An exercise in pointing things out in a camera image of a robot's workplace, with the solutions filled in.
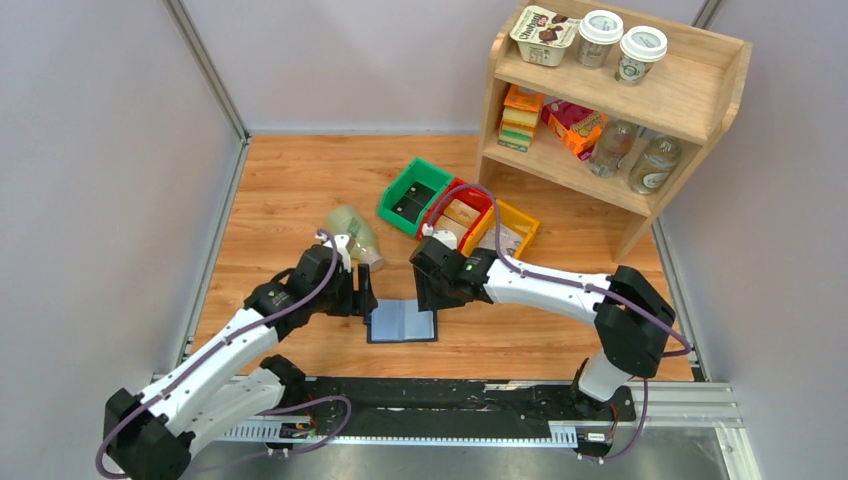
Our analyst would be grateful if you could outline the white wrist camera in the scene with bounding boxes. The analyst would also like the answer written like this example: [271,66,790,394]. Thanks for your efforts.
[421,223,458,250]
[322,233,353,273]

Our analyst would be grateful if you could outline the aluminium frame rail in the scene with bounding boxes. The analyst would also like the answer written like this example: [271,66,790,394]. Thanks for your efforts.
[119,372,763,480]

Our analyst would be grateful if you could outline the tan cards in red bin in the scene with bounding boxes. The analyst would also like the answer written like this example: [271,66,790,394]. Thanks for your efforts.
[433,199,480,242]

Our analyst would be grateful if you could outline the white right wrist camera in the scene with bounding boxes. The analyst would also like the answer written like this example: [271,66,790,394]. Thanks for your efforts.
[421,223,458,250]

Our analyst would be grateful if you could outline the black cards in green bin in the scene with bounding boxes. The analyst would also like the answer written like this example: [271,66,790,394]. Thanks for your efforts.
[392,182,435,224]

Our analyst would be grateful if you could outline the left clear glass bottle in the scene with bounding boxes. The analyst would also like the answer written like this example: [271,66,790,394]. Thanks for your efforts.
[588,119,639,178]

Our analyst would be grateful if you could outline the right white lidded coffee cup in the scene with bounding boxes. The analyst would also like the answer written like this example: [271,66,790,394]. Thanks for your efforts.
[614,26,668,86]

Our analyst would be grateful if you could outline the chobani yogurt cup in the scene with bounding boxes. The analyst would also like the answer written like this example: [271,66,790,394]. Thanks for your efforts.
[510,5,581,67]

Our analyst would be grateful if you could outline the green liquid plastic bottle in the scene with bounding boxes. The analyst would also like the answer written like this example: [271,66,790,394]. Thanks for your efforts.
[325,205,385,271]

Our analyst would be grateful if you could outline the white lidded coffee cup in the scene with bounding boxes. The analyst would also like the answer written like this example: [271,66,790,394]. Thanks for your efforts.
[614,26,668,86]
[577,10,624,69]

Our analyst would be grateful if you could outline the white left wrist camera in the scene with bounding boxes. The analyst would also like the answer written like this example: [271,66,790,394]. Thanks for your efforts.
[322,233,353,273]

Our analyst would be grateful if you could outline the silver cards in yellow bin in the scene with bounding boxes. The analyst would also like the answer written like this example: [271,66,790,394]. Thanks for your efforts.
[479,224,524,258]

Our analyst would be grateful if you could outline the yellow plastic bin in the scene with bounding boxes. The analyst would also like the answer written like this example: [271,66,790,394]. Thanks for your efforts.
[460,200,539,259]

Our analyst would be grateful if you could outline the left white lidded coffee cup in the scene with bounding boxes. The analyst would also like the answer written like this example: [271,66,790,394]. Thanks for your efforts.
[577,10,624,69]

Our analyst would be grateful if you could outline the right clear glass bottle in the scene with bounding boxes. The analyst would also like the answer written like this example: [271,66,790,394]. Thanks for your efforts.
[628,135,683,195]

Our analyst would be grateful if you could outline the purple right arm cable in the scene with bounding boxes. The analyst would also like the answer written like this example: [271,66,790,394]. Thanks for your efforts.
[423,183,694,464]

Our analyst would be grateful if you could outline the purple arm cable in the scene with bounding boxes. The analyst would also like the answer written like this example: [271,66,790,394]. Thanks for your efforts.
[423,183,694,464]
[95,228,352,480]

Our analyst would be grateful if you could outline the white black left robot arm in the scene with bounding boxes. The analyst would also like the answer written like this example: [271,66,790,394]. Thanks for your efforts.
[94,235,378,479]

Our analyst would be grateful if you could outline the stack of sponges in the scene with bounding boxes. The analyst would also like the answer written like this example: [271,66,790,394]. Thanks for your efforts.
[498,84,545,152]

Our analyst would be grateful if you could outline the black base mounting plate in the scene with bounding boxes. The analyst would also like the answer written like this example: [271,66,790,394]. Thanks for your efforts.
[282,377,638,440]

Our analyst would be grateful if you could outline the wooden shelf unit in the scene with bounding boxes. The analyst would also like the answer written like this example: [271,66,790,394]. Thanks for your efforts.
[476,1,753,263]

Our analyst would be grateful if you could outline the orange pink snack box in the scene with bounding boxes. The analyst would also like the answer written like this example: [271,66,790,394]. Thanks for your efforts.
[541,100,609,161]

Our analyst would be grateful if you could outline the green plastic bin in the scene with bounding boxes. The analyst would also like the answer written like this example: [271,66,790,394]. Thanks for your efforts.
[377,157,454,236]

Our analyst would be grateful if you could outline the red plastic bin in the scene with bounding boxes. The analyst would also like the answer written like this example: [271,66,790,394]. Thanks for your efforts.
[416,177,492,247]

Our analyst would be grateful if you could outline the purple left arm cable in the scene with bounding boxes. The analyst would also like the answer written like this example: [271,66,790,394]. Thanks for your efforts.
[95,228,352,480]

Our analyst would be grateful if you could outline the blue leather card holder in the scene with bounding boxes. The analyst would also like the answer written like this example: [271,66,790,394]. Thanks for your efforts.
[364,299,438,344]

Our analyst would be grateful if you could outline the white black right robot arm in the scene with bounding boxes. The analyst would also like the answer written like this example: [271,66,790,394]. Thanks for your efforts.
[410,237,676,419]

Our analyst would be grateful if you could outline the clear glass bottle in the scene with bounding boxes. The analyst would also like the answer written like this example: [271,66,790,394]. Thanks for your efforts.
[588,119,639,178]
[628,135,683,195]

